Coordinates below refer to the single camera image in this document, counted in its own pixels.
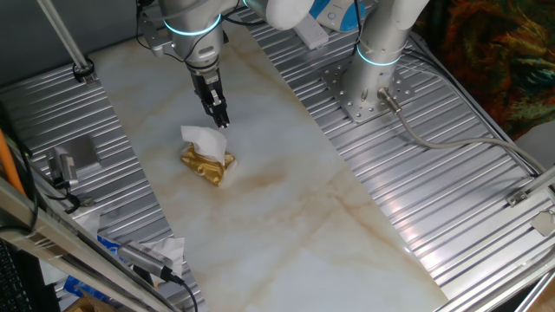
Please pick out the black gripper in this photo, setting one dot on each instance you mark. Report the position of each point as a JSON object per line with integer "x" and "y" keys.
{"x": 206, "y": 84}

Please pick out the white napkin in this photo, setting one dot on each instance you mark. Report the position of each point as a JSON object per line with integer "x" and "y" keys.
{"x": 206, "y": 141}

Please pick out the gold tissue pack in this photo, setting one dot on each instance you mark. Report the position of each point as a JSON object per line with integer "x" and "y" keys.
{"x": 204, "y": 167}

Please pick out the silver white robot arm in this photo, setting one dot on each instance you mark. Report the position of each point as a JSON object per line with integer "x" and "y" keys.
{"x": 195, "y": 17}

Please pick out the marble pattern board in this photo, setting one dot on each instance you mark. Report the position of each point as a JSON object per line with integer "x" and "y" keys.
{"x": 282, "y": 225}

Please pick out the grey square metal plate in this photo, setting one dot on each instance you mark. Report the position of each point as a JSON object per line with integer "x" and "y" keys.
{"x": 82, "y": 151}

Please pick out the black pole base clamp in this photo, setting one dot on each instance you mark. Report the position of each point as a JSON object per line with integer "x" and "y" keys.
{"x": 77, "y": 73}

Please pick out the crumpled white tissue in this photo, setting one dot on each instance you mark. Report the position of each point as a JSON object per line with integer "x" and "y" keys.
{"x": 171, "y": 251}

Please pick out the blue white control device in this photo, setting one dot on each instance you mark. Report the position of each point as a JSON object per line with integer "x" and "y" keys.
{"x": 334, "y": 17}

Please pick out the flat loose white tissue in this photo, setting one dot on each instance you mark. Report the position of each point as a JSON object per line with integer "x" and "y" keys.
{"x": 86, "y": 221}

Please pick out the aluminium pole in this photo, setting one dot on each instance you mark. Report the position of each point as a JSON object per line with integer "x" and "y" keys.
{"x": 61, "y": 32}

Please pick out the blue tissue pack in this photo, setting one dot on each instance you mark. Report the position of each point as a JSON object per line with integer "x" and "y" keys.
{"x": 108, "y": 246}

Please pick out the orange pole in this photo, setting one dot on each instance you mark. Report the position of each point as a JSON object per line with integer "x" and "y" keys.
{"x": 8, "y": 164}

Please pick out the brown cardboard box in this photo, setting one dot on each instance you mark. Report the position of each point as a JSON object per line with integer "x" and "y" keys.
{"x": 84, "y": 305}

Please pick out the orange patterned cloth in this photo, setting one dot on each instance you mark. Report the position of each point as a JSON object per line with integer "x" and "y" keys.
{"x": 498, "y": 52}

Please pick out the white rounded object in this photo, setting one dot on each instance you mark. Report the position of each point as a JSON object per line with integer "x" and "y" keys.
{"x": 539, "y": 143}

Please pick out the white paper tag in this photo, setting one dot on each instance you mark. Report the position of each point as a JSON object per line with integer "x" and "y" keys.
{"x": 544, "y": 223}

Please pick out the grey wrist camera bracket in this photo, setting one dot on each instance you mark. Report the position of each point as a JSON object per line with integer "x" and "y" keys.
{"x": 152, "y": 39}

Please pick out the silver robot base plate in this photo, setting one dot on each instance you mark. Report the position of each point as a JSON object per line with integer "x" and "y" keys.
{"x": 347, "y": 99}

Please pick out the silver camera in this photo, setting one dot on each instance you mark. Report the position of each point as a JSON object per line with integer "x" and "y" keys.
{"x": 143, "y": 258}

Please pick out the aluminium frame beam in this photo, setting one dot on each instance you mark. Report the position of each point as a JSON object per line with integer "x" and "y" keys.
{"x": 537, "y": 184}
{"x": 43, "y": 234}

